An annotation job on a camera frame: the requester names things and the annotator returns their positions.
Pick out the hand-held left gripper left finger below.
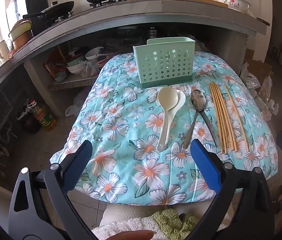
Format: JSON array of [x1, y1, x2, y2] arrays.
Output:
[[8, 139, 96, 240]]

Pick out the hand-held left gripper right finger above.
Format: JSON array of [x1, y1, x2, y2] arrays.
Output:
[[188, 139, 277, 240]]

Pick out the metal spoon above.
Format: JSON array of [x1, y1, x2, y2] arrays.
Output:
[[182, 89, 208, 149], [192, 90, 219, 148]]

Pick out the bundle of wooden chopsticks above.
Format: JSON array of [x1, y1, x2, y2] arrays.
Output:
[[209, 81, 250, 154]]

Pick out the small white plastic spoon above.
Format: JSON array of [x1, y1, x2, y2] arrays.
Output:
[[166, 89, 186, 130]]

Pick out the large white plastic spoon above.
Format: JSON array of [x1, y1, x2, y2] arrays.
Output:
[[156, 87, 179, 152]]

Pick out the green plastic utensil holder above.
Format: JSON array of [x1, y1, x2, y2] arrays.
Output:
[[133, 37, 196, 89]]

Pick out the person's left hand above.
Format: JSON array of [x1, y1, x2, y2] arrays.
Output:
[[111, 231, 154, 240]]

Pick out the heap of plastic bags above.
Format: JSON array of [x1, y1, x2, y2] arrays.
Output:
[[239, 62, 280, 120]]

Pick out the white plastic bag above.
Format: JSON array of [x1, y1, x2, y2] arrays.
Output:
[[65, 104, 81, 117]]

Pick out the cooking oil bottle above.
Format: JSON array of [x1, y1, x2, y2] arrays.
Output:
[[28, 99, 57, 132]]

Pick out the green towel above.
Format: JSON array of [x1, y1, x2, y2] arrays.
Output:
[[152, 209, 201, 240]]

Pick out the floral turquoise blanket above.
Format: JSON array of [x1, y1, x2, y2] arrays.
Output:
[[50, 51, 279, 204]]

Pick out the white towel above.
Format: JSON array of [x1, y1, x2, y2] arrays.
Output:
[[91, 204, 229, 240]]

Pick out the cardboard box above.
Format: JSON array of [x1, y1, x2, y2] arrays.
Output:
[[243, 49, 274, 80]]

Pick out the light blue bowl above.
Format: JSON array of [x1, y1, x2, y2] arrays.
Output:
[[55, 70, 68, 82]]

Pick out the clear bag with brown contents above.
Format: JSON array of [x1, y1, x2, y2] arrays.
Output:
[[81, 61, 99, 78]]

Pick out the pile of bowls and dishes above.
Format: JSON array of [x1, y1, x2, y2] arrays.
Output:
[[65, 46, 114, 75]]

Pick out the red snack packet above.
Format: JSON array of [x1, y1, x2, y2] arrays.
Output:
[[45, 55, 68, 78]]

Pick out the orange enamel pot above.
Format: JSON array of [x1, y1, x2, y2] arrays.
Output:
[[11, 31, 34, 52]]

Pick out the cream mug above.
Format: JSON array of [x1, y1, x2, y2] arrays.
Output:
[[0, 39, 10, 58]]

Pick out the cream enamel pot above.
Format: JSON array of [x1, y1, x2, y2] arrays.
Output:
[[8, 19, 33, 40]]

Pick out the white floral basin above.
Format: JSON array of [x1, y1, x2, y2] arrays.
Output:
[[209, 0, 252, 12]]

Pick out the gas stove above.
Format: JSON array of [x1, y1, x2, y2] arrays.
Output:
[[41, 0, 129, 27]]

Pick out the black wok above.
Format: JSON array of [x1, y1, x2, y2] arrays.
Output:
[[22, 1, 75, 20]]

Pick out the grey concrete kitchen counter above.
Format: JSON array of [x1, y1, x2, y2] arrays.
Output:
[[0, 0, 271, 120]]

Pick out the glass wok lid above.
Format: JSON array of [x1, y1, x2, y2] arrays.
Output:
[[41, 1, 64, 13]]

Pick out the wooden cutting board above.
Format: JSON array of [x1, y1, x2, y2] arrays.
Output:
[[129, 0, 229, 8]]

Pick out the black kitchen appliance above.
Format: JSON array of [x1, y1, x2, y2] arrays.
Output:
[[6, 0, 49, 38]]

